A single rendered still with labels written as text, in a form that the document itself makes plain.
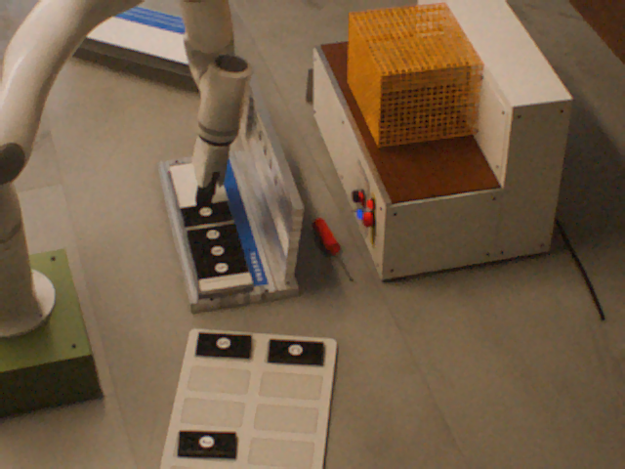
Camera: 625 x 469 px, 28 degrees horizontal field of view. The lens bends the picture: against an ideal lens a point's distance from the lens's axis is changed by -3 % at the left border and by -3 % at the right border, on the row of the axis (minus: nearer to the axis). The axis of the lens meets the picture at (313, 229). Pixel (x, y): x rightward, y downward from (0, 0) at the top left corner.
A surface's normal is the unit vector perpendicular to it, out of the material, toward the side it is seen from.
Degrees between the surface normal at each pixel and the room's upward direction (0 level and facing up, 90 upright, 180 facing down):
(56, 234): 0
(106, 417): 0
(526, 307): 0
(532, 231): 90
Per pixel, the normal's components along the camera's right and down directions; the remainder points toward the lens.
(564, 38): 0.00, -0.76
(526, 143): 0.23, 0.64
